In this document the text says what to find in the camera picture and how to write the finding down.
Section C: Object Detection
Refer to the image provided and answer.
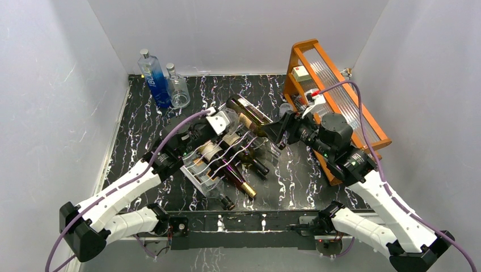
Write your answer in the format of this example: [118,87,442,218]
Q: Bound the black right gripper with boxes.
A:
[260,106,334,160]

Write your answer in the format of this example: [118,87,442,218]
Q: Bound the green wine bottle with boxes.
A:
[226,94,272,138]

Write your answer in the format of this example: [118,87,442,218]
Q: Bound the clear round glass bottle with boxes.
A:
[166,63,191,109]

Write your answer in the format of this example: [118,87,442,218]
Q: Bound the clear bottom glass bottle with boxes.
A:
[206,180,235,210]

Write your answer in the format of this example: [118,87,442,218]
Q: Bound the blue square glass bottle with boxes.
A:
[137,49,171,108]

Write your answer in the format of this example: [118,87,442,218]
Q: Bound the clear labelled wine bottle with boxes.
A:
[222,107,242,135]

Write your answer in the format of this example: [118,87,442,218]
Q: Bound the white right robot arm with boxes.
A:
[261,111,452,271]

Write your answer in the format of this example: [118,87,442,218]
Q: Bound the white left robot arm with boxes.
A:
[60,116,231,262]

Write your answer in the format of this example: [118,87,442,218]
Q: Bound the dark gold-capped wine bottle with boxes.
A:
[198,141,257,198]

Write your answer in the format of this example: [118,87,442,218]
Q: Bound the dark black-capped wine bottle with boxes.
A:
[220,133,269,176]

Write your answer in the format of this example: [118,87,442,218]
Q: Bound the small clear plastic cup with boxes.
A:
[279,103,293,117]

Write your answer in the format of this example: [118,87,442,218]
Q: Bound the orange wooden shelf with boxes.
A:
[282,39,393,186]

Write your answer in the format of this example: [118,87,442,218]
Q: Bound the small white box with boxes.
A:
[291,65,311,82]

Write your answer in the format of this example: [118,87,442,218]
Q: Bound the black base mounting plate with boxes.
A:
[170,210,318,250]

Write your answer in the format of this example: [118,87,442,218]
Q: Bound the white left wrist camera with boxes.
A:
[206,107,231,135]

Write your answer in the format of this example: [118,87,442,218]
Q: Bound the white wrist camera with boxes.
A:
[302,88,326,117]
[206,107,231,135]

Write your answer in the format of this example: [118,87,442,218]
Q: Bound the white wire wine rack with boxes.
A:
[182,106,281,198]

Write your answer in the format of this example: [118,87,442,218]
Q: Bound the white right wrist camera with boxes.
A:
[302,88,326,117]

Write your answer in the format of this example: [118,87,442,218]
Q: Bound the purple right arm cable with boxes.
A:
[311,79,477,272]

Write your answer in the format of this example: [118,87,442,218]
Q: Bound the aluminium frame rail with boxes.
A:
[65,214,423,272]

